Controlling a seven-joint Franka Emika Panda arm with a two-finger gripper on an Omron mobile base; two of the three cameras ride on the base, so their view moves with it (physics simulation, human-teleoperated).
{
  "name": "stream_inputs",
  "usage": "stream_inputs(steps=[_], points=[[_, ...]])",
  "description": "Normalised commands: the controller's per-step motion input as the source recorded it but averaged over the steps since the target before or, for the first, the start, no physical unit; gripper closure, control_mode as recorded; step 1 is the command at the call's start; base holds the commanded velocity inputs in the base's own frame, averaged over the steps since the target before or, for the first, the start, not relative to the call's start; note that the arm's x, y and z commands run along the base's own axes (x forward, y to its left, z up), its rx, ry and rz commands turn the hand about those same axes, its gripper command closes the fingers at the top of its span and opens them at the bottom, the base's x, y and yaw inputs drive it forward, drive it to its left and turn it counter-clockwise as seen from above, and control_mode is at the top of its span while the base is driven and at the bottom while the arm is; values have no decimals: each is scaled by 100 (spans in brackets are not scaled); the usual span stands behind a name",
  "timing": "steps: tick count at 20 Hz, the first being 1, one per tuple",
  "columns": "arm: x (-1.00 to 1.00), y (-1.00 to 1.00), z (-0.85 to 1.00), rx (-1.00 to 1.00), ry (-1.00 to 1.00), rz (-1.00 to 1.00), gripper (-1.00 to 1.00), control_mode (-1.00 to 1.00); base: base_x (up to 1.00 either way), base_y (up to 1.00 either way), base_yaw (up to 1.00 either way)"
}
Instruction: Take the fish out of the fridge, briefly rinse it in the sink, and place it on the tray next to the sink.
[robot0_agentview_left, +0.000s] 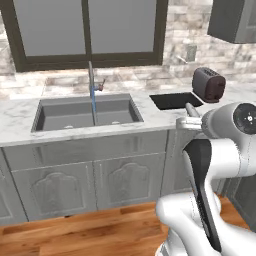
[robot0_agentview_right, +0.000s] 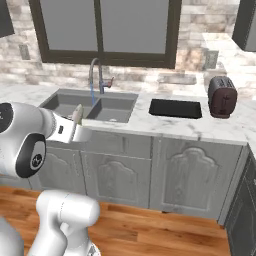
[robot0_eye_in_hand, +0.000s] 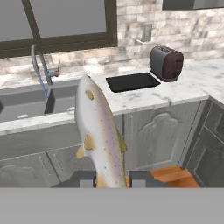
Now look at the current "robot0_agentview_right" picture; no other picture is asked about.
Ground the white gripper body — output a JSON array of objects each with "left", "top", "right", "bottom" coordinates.
[{"left": 69, "top": 121, "right": 94, "bottom": 144}]

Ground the pale grey fish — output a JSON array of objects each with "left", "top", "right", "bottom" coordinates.
[{"left": 72, "top": 103, "right": 85, "bottom": 127}]

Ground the grey double sink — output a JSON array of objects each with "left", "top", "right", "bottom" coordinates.
[{"left": 38, "top": 87, "right": 140, "bottom": 125}]

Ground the grey panel under sink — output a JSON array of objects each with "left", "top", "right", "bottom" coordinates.
[{"left": 79, "top": 129, "right": 155, "bottom": 160}]

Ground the black tray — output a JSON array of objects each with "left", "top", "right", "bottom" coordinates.
[{"left": 148, "top": 97, "right": 204, "bottom": 120}]

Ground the grey carved cupboard door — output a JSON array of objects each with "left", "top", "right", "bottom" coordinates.
[
  {"left": 149, "top": 136, "right": 245, "bottom": 220},
  {"left": 37, "top": 145, "right": 88, "bottom": 196},
  {"left": 81, "top": 151, "right": 153, "bottom": 210}
]

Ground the grey arched tap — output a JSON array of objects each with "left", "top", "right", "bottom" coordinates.
[{"left": 87, "top": 57, "right": 116, "bottom": 96}]

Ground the dark framed window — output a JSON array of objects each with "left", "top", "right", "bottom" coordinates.
[{"left": 27, "top": 0, "right": 183, "bottom": 70}]

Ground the dark brown toaster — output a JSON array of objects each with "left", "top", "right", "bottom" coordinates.
[{"left": 207, "top": 75, "right": 239, "bottom": 120}]

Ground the dark grey cupboard run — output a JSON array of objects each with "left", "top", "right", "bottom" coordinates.
[{"left": 223, "top": 151, "right": 256, "bottom": 256}]

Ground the grey wall outlet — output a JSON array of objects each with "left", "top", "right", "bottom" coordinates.
[
  {"left": 204, "top": 49, "right": 220, "bottom": 71},
  {"left": 18, "top": 43, "right": 31, "bottom": 61}
]

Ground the dark wall cupboard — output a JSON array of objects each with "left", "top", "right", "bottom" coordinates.
[
  {"left": 231, "top": 0, "right": 256, "bottom": 53},
  {"left": 0, "top": 0, "right": 16, "bottom": 39}
]

